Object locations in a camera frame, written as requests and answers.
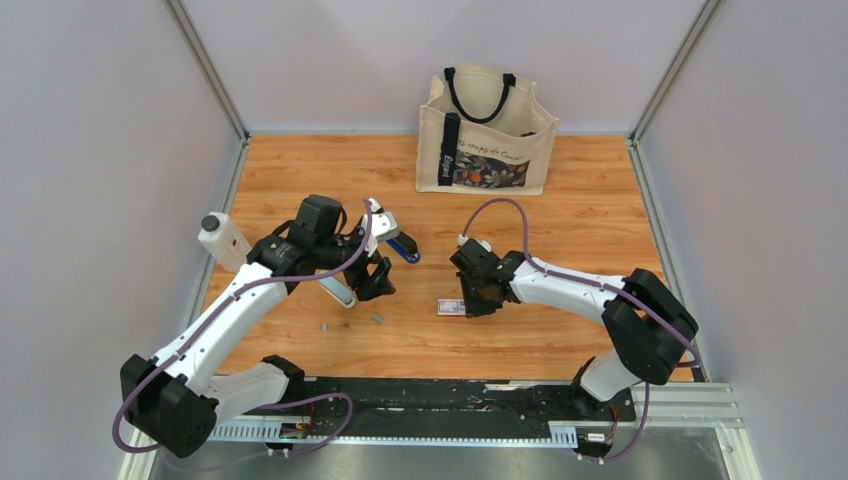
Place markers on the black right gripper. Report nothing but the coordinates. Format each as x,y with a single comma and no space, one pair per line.
474,309

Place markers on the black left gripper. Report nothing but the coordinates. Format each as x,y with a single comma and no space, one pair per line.
369,287

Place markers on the red white staple box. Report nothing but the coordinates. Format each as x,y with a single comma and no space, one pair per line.
451,307

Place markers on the blue black stapler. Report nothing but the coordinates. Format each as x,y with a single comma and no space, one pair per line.
405,246

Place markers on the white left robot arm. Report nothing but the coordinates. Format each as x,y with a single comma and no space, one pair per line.
175,398

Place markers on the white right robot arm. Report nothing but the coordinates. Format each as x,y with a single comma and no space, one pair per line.
649,328

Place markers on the light blue white tube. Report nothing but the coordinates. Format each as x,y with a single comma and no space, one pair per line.
338,291

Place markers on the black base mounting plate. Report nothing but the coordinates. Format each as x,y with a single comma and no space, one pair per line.
450,408

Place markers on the white bottle black cap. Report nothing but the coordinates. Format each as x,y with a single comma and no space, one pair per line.
224,241

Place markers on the beige canvas tote bag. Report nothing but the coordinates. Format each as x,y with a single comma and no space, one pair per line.
483,131

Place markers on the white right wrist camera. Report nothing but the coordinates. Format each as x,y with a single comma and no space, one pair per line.
466,241

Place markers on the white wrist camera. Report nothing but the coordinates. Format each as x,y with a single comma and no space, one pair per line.
384,226
466,241

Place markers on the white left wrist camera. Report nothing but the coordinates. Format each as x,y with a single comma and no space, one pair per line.
384,226

